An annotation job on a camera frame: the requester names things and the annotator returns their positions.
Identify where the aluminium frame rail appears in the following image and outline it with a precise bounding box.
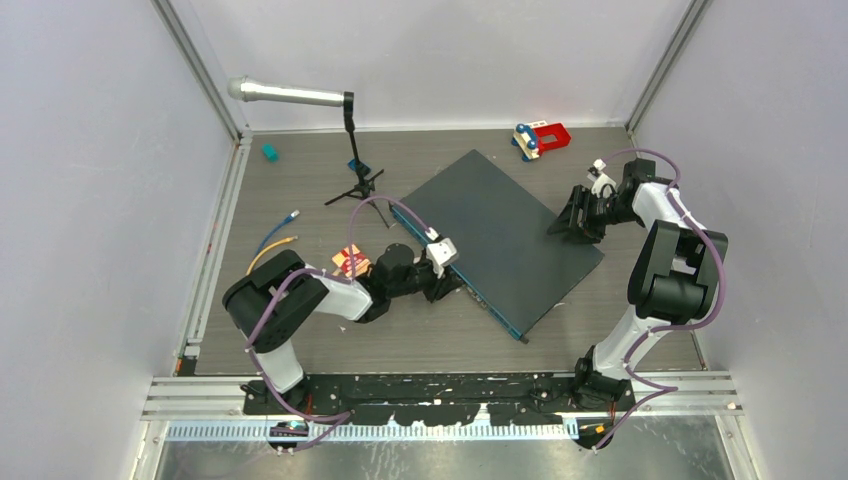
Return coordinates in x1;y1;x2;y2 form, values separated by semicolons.
141;371;745;421

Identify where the yellow ethernet cable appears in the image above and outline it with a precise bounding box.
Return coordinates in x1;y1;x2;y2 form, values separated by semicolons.
246;236;299;276

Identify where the black microphone tripod stand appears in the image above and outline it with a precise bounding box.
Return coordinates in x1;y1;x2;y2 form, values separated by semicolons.
324;91;384;206

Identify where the dark grey network switch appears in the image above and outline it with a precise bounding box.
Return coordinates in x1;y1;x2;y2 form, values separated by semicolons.
392;150;604;341

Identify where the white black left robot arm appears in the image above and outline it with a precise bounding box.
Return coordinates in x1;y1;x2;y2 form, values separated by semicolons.
222;238;461;414

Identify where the red blue toy truck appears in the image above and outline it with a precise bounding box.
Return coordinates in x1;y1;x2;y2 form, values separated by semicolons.
511;121;572;162

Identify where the teal toy block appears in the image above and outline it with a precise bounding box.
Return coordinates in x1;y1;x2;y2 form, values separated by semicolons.
261;144;279;162

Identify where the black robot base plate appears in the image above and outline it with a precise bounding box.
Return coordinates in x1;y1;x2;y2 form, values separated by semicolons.
240;372;635;427

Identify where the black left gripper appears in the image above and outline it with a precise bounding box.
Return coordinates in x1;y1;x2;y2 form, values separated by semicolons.
388;256;462;304

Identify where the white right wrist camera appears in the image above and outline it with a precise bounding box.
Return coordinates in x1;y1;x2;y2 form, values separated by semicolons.
587;159;617;198

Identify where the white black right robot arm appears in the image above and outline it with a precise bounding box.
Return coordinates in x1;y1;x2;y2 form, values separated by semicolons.
547;158;728;411

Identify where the blue ethernet cable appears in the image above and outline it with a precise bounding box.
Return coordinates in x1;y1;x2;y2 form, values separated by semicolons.
254;210;301;256

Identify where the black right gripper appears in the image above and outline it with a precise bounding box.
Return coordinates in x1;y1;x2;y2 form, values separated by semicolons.
548;184;642;245

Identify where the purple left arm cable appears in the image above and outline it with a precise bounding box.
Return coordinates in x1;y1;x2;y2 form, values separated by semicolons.
245;194;439;452

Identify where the red white cigarette box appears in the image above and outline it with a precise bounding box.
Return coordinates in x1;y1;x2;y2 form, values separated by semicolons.
331;244;371;278

